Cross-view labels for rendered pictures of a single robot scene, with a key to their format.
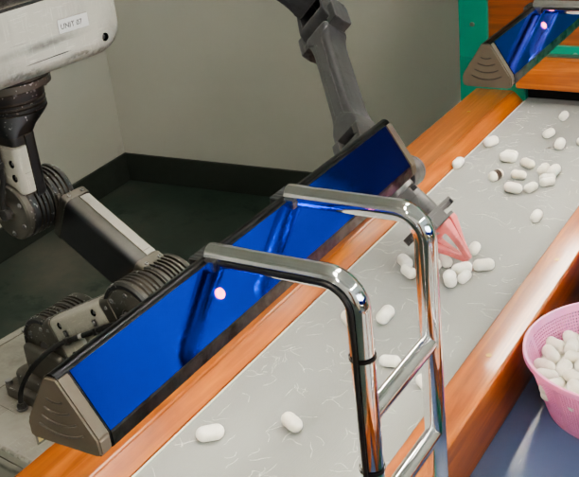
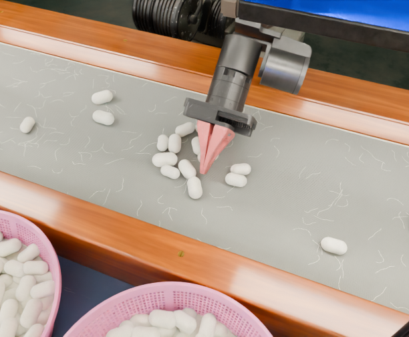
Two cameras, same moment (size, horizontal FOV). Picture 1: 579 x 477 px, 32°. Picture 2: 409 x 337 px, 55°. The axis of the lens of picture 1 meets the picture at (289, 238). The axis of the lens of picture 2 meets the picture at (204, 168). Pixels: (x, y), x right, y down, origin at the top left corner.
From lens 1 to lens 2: 1.59 m
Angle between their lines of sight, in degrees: 63
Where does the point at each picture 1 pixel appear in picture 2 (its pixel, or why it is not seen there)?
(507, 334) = (19, 198)
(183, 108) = not seen: outside the picture
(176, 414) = (1, 33)
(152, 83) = not seen: outside the picture
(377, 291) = (158, 114)
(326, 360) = (53, 93)
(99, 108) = not seen: outside the picture
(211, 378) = (35, 39)
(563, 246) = (217, 264)
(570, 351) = not seen: outside the picture
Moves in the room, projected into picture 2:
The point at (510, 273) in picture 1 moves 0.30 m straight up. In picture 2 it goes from (186, 215) to (173, 15)
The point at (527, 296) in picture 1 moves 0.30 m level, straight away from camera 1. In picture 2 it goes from (93, 218) to (320, 228)
